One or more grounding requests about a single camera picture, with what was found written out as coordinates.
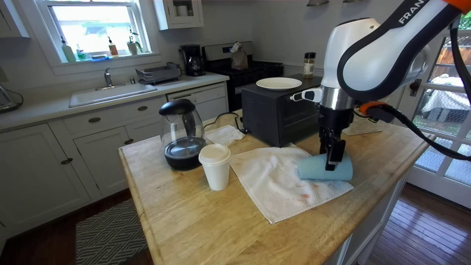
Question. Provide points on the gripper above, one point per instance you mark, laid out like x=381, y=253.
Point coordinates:
x=334, y=118

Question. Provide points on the light green cup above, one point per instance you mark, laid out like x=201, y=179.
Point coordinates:
x=312, y=170

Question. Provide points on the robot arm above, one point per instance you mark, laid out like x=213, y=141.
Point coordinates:
x=371, y=51

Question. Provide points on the white paper cup with lid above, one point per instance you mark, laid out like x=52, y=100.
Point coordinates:
x=216, y=167

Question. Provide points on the patterned white cloth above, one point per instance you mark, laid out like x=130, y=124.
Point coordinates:
x=362, y=127

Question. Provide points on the white towel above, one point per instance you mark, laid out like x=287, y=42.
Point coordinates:
x=272, y=180

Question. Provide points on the black toaster oven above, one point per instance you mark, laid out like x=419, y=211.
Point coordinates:
x=274, y=114

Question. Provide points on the white plate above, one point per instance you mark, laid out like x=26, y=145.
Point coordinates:
x=279, y=83

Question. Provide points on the spice jar with black cap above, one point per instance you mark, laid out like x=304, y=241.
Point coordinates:
x=309, y=66

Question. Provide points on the crumpled white napkin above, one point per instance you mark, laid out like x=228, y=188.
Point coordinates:
x=225, y=134

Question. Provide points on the dark door knob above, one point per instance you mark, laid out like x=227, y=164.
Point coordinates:
x=415, y=86

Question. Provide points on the black stove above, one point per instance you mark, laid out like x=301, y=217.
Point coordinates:
x=250, y=75

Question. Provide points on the white glass-pane door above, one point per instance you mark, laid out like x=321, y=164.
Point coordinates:
x=441, y=121

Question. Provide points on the brown paper bag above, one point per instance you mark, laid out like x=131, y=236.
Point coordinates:
x=239, y=59

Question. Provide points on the glass kettle with black lid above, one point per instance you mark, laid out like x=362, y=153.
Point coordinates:
x=183, y=147

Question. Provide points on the pendant lamp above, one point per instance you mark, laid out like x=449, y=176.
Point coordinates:
x=317, y=2

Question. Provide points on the black coffee maker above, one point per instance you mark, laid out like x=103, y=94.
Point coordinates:
x=193, y=60

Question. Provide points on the grey dish rack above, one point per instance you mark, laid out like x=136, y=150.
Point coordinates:
x=158, y=74

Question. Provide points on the potted plant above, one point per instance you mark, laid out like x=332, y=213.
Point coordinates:
x=132, y=47

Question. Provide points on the white sink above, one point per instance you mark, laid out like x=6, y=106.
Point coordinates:
x=110, y=94

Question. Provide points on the chrome tap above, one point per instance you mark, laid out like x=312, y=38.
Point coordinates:
x=108, y=77

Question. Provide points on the patterned grey rug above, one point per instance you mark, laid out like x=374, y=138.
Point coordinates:
x=110, y=235

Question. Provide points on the orange pump bottle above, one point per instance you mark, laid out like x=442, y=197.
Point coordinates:
x=113, y=49

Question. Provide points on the blue sponge dish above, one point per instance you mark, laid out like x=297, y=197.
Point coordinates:
x=100, y=57

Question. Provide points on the window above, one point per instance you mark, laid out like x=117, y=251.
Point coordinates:
x=95, y=29

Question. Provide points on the small green bottle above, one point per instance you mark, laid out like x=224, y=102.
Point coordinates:
x=80, y=54

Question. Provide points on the green soap bottle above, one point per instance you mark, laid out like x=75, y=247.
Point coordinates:
x=68, y=53

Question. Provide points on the white kitchen base cabinets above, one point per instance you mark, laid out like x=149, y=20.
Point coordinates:
x=44, y=169

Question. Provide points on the small counter appliance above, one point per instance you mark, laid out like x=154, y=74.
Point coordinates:
x=6, y=100

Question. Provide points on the white glass-front wall cabinet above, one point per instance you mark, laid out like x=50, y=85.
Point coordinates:
x=179, y=14

